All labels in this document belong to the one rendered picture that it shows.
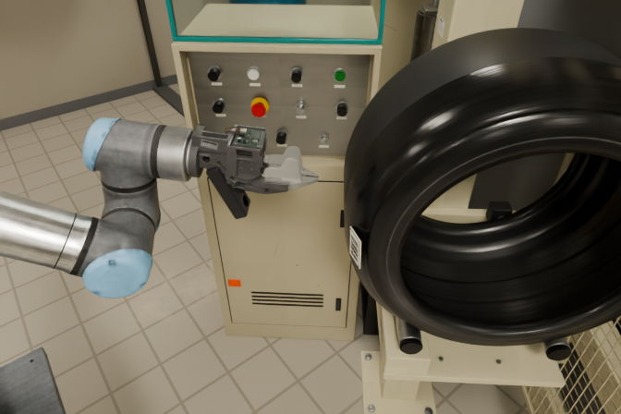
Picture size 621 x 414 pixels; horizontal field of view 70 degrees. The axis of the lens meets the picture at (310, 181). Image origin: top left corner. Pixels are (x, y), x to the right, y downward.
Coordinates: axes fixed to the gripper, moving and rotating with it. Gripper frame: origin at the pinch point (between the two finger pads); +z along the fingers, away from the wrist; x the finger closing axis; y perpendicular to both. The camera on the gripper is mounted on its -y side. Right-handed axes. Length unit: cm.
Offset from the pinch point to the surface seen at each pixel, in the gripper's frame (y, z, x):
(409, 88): 17.7, 13.2, 3.4
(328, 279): -81, 14, 51
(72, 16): -74, -182, 265
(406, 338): -27.3, 22.4, -9.6
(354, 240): -3.3, 8.0, -9.8
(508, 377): -36, 46, -10
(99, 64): -111, -170, 271
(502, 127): 20.4, 22.5, -11.0
